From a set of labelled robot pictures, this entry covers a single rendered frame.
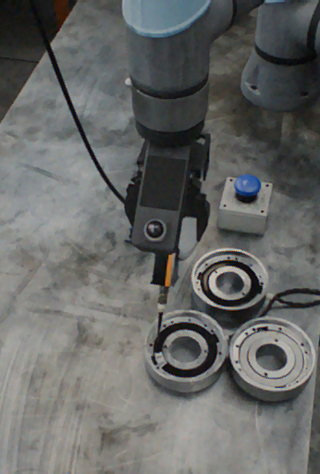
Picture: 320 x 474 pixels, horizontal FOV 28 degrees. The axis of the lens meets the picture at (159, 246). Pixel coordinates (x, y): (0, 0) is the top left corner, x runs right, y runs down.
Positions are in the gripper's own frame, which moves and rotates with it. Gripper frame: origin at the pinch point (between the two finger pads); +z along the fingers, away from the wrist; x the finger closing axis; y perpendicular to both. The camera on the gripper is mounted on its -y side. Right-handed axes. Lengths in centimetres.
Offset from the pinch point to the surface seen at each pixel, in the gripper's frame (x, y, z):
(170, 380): -2.8, -11.7, 9.4
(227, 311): -8.0, -0.1, 9.6
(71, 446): 7.3, -20.7, 13.1
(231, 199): -5.3, 19.5, 8.7
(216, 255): -4.9, 9.3, 9.8
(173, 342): -1.8, -5.6, 10.6
